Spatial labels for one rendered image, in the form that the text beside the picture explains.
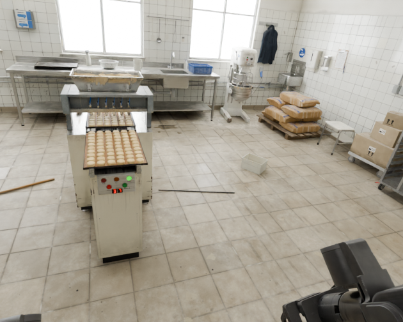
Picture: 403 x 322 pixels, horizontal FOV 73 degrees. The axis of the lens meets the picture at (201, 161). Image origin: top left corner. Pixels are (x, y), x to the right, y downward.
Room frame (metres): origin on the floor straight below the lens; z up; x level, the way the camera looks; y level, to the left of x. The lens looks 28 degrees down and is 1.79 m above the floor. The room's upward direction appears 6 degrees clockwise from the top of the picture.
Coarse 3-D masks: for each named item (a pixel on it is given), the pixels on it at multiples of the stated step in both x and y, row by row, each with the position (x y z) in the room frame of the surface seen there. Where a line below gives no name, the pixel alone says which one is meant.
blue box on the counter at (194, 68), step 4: (192, 64) 5.53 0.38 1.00; (196, 64) 5.56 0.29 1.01; (200, 64) 5.60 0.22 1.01; (204, 64) 5.63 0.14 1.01; (192, 68) 5.30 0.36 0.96; (196, 68) 5.26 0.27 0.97; (200, 68) 5.29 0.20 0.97; (204, 68) 5.32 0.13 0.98; (208, 68) 5.36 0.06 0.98; (192, 72) 5.29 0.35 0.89; (196, 72) 5.26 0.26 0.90; (200, 72) 5.29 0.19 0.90; (204, 72) 5.33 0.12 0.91; (208, 72) 5.36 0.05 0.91
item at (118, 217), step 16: (96, 176) 1.48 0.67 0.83; (96, 192) 1.47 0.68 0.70; (128, 192) 1.55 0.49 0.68; (96, 208) 1.47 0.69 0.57; (112, 208) 1.51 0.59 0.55; (128, 208) 1.55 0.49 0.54; (96, 224) 1.47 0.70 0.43; (112, 224) 1.51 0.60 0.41; (128, 224) 1.55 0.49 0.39; (112, 240) 1.50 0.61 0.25; (128, 240) 1.54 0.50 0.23; (112, 256) 1.53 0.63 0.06; (128, 256) 1.57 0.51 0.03
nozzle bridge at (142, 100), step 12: (72, 96) 2.07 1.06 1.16; (84, 96) 2.10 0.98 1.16; (96, 96) 2.13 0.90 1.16; (108, 96) 2.16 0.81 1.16; (120, 96) 2.20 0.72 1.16; (132, 96) 2.23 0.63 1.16; (144, 96) 2.27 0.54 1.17; (72, 108) 2.12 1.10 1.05; (84, 108) 2.15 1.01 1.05; (96, 108) 2.18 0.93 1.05; (108, 108) 2.22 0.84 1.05; (132, 108) 2.29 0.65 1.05; (144, 108) 2.32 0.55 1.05; (72, 120) 2.24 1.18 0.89
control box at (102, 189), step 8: (104, 176) 1.47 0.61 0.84; (112, 176) 1.49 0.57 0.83; (120, 176) 1.50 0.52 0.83; (104, 184) 1.47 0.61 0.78; (112, 184) 1.48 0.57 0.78; (120, 184) 1.50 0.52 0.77; (128, 184) 1.52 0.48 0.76; (104, 192) 1.47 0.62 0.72; (112, 192) 1.48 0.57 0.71; (120, 192) 1.50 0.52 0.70
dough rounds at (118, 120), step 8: (88, 112) 2.46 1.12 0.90; (96, 112) 2.48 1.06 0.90; (104, 112) 2.45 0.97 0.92; (112, 112) 2.47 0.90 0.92; (88, 120) 2.26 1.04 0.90; (96, 120) 2.28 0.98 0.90; (104, 120) 2.26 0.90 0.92; (112, 120) 2.28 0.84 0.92; (120, 120) 2.29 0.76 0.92; (128, 120) 2.31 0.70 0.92
